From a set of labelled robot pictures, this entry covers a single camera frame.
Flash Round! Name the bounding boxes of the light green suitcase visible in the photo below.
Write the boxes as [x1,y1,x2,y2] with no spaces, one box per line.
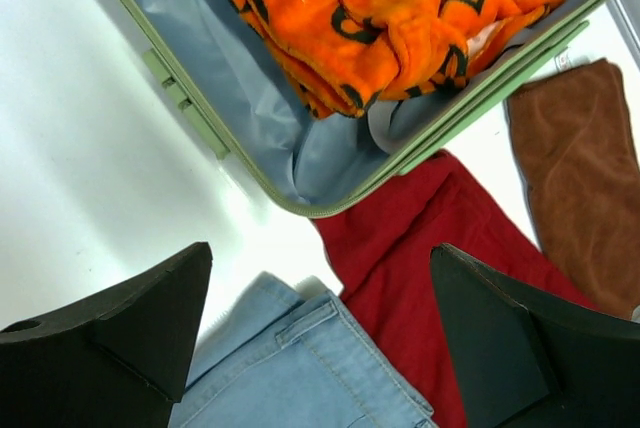
[119,0,625,218]

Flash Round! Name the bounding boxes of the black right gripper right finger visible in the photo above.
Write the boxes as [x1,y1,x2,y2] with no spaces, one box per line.
[430,244,639,427]

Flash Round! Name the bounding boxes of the light blue jeans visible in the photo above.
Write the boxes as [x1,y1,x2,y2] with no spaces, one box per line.
[169,273,435,427]

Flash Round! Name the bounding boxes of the orange black patterned blanket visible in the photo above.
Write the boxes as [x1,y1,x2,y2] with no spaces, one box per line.
[229,0,565,119]

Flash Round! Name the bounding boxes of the red shirt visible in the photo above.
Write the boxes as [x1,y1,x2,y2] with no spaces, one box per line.
[315,151,595,427]

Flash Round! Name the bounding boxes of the brown towel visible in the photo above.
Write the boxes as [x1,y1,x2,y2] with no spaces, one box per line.
[507,59,639,320]

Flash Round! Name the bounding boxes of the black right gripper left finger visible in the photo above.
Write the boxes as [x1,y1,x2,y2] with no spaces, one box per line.
[1,242,212,427]

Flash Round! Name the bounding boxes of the aluminium table frame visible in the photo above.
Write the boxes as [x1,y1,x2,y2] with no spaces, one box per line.
[607,0,639,66]

